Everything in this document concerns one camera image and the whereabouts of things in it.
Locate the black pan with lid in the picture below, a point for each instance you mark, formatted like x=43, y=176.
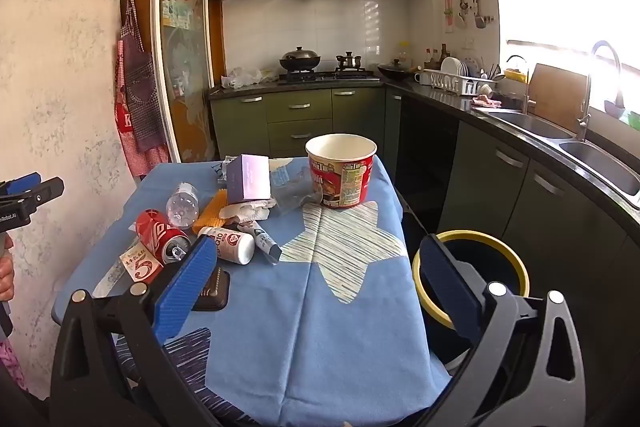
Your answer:
x=392, y=71

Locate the steel double sink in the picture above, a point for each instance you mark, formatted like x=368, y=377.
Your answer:
x=540, y=124

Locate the black small tray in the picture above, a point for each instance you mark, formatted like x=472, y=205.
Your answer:
x=212, y=292

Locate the white paper wrapper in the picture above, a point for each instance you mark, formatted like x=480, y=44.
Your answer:
x=110, y=282

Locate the sliding glass door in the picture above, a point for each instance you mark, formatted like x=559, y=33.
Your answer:
x=185, y=57

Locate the red gingham apron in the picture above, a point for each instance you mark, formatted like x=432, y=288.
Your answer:
x=125, y=122

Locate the red instant noodle cup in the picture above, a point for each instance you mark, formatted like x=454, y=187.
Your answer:
x=345, y=182

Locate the chrome faucet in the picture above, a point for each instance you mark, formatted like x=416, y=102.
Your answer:
x=585, y=107

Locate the blue star-print tablecloth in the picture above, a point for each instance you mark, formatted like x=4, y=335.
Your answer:
x=300, y=307

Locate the red soda can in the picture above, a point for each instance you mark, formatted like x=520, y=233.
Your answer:
x=157, y=232

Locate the yellow basket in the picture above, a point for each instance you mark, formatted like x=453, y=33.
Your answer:
x=517, y=76

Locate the white dish rack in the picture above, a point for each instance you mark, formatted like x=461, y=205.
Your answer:
x=460, y=84

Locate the person's left hand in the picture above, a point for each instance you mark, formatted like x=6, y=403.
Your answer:
x=6, y=274

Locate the cluster of sauce bottles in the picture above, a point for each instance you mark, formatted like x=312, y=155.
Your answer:
x=442, y=54

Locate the light purple box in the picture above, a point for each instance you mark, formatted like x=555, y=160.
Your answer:
x=250, y=179

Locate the small grey bowl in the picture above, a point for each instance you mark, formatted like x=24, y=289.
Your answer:
x=615, y=109

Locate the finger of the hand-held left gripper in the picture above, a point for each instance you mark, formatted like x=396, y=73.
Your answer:
x=25, y=182
x=45, y=192

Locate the yellow oil bottle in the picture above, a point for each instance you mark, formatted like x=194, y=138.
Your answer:
x=402, y=52

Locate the white mug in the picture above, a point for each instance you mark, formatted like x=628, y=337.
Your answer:
x=421, y=78

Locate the wooden cutting board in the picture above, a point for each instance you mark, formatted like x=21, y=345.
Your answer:
x=557, y=97

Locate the white plastic bags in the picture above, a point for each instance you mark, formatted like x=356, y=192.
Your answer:
x=247, y=77

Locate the black wok with lid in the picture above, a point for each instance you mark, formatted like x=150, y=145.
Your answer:
x=300, y=59

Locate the clear plastic bottle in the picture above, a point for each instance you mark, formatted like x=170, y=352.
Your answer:
x=182, y=207

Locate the person's left forearm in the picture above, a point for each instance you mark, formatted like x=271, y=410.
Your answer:
x=10, y=364

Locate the white plates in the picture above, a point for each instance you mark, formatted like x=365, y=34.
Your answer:
x=452, y=66

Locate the white wall socket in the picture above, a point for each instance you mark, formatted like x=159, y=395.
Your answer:
x=468, y=43

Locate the yellow-rimmed blue bin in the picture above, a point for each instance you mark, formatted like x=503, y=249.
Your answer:
x=521, y=272

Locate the black gas stove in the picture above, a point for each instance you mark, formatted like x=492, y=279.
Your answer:
x=330, y=77

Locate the hanging kitchen utensils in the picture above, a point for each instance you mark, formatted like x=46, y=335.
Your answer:
x=478, y=14

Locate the white tissue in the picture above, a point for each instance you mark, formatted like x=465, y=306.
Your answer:
x=245, y=209

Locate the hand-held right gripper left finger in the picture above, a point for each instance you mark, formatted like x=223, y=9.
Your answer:
x=185, y=292

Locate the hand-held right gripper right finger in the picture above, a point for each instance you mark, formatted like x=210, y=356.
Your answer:
x=445, y=287

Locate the red and white carton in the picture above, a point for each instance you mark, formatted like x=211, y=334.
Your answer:
x=145, y=269

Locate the white marker pen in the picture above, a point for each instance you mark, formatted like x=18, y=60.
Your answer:
x=265, y=242

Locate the clear plastic bag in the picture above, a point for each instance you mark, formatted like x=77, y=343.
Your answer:
x=290, y=192

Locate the pink cloth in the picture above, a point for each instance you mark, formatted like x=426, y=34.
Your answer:
x=485, y=101

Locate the small white red-label bottle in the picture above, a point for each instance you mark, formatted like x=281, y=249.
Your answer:
x=227, y=244

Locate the green lower cabinets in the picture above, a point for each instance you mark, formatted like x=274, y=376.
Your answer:
x=300, y=117

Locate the green container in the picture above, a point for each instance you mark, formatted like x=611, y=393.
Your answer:
x=634, y=121

